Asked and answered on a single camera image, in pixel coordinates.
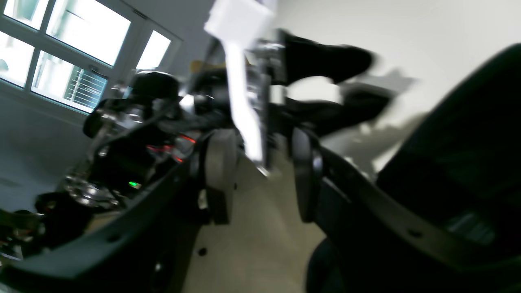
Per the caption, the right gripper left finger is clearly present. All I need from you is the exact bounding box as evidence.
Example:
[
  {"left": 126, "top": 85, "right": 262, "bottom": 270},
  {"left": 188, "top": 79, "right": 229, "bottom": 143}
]
[{"left": 1, "top": 130, "right": 239, "bottom": 293}]

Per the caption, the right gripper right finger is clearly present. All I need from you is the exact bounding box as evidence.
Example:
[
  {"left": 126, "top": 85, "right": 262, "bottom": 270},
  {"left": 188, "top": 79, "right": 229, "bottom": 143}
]
[{"left": 291, "top": 127, "right": 520, "bottom": 293}]

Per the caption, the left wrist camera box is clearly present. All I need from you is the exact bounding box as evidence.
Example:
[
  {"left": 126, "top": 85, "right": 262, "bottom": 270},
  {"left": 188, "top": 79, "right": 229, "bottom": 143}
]
[{"left": 204, "top": 0, "right": 278, "bottom": 49}]

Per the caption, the window with white frame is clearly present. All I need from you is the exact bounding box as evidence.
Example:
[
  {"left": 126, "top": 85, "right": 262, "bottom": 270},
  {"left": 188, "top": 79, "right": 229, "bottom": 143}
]
[{"left": 0, "top": 0, "right": 183, "bottom": 114}]

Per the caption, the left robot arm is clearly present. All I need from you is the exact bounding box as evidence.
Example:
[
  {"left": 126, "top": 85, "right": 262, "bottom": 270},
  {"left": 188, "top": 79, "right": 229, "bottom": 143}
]
[{"left": 1, "top": 30, "right": 394, "bottom": 260}]

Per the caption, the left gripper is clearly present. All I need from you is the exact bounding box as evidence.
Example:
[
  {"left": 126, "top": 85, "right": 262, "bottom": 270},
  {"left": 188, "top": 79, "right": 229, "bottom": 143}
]
[{"left": 175, "top": 31, "right": 394, "bottom": 171}]

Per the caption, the black T-shirt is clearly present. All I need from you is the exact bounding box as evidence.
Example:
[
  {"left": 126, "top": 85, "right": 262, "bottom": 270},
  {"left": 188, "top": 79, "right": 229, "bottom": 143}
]
[{"left": 377, "top": 44, "right": 521, "bottom": 257}]

